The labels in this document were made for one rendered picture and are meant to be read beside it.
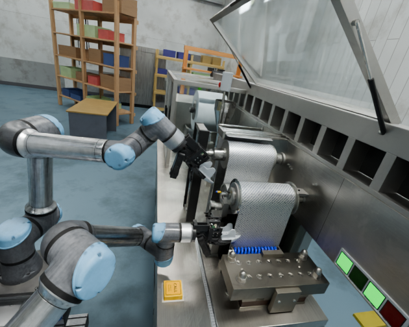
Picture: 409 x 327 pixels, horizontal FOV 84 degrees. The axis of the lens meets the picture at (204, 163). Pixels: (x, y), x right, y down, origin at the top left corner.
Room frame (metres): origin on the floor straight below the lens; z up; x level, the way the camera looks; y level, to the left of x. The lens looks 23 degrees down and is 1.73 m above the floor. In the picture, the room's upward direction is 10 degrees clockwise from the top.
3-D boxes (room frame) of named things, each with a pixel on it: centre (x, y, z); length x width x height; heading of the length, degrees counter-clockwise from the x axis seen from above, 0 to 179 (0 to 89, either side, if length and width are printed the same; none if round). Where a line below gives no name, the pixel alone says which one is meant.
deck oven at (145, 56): (8.48, 2.65, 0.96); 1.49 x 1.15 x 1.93; 106
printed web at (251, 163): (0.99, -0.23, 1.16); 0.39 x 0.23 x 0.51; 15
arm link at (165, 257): (0.71, 0.11, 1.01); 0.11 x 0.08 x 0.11; 60
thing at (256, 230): (0.80, -0.28, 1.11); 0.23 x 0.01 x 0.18; 105
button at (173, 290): (0.62, 0.04, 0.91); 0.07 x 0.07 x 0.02; 15
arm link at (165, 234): (0.71, 0.10, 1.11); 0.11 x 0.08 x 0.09; 105
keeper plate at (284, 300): (0.61, -0.39, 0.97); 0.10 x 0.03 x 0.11; 105
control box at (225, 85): (1.38, -0.04, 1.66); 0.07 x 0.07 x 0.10; 79
